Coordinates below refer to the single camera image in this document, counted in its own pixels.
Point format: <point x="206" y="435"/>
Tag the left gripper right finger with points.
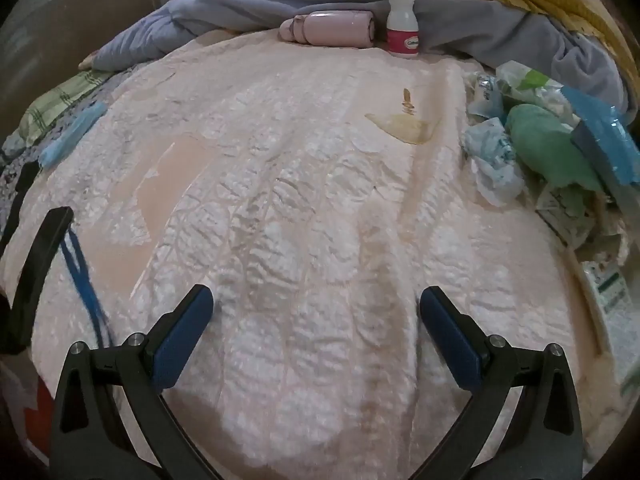
<point x="544" y="438"/>

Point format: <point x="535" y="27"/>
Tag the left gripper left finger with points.
<point x="89" y="440"/>

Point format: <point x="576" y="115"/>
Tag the white blue tissue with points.
<point x="498" y="176"/>

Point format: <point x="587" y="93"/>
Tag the green towel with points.
<point x="545" y="146"/>

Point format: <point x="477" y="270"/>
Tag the blue snack wrapper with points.
<point x="603" y="138"/>

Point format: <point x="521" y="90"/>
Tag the white green wipes packet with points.
<point x="519" y="83"/>

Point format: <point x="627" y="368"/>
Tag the white blue medicine box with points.
<point x="615" y="316"/>

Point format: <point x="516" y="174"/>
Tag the green plaid cloth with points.
<point x="44" y="111"/>

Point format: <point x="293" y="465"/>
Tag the grey-blue blanket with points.
<point x="488" y="31"/>

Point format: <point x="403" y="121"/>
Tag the white bottle red label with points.
<point x="402" y="29"/>

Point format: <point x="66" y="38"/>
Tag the pink bottle lying down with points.
<point x="337" y="28"/>

